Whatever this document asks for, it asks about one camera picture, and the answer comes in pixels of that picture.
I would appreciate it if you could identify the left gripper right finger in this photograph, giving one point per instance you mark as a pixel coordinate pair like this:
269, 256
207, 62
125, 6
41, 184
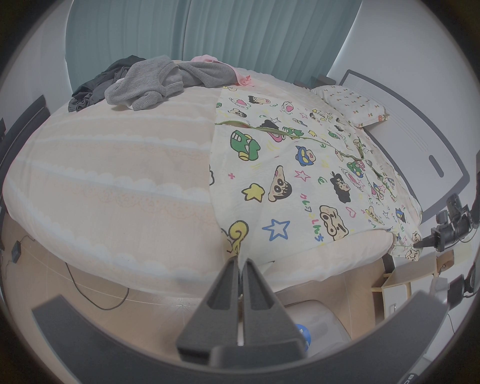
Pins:
277, 326

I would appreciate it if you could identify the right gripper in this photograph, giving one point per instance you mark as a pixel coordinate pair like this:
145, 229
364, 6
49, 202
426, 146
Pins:
443, 240

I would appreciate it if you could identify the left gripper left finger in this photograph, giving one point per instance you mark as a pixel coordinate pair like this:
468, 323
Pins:
204, 330

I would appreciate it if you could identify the white printed pyjama top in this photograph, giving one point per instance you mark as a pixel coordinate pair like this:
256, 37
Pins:
300, 195

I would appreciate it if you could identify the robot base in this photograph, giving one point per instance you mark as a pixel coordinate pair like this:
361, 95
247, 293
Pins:
322, 322

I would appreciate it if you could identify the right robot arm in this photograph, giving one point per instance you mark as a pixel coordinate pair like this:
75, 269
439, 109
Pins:
459, 217

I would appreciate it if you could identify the wooden bedside table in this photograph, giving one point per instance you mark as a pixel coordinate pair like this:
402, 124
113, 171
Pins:
412, 273

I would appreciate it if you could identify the white printed pillow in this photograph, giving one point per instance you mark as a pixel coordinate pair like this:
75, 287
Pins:
352, 105

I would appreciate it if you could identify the bed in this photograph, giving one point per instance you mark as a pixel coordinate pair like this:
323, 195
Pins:
112, 180

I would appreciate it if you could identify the black power adapter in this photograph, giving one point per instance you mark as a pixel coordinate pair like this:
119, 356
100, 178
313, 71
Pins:
17, 252

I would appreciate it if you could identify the grey bedside table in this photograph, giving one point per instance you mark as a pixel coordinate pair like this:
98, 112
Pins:
318, 80

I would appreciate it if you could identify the grey knit garment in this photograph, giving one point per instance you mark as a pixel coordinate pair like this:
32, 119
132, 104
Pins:
150, 78

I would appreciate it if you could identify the black garment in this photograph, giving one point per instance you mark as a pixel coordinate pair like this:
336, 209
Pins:
93, 86

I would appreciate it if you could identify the pink garment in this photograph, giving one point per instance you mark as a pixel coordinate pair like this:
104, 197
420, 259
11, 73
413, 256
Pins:
202, 59

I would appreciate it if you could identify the black chest of drawers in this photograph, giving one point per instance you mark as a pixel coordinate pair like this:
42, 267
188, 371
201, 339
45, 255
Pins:
37, 108

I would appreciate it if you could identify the blue-green curtain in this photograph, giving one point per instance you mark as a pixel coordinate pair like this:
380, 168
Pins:
225, 33

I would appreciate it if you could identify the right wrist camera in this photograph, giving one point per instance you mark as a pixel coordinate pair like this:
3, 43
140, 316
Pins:
442, 217

